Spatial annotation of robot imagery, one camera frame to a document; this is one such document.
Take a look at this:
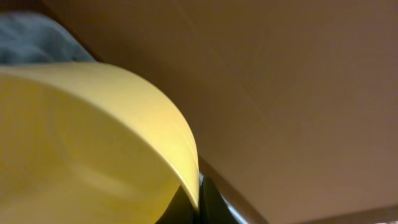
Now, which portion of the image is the yellow bowl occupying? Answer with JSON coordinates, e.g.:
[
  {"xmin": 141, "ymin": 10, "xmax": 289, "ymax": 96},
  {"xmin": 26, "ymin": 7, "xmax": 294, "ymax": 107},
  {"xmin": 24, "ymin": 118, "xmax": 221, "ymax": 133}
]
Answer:
[{"xmin": 1, "ymin": 62, "xmax": 199, "ymax": 223}]

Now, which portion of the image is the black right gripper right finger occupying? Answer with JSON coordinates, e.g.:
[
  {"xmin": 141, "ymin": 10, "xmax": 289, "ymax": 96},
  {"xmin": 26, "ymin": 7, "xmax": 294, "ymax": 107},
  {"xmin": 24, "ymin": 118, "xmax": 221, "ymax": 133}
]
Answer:
[{"xmin": 197, "ymin": 175, "xmax": 239, "ymax": 224}]

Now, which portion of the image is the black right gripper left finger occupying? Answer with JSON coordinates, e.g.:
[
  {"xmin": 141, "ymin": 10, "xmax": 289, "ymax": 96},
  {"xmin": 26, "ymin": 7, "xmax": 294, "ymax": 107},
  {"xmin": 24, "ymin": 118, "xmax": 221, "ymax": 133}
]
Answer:
[{"xmin": 155, "ymin": 186, "xmax": 196, "ymax": 224}]

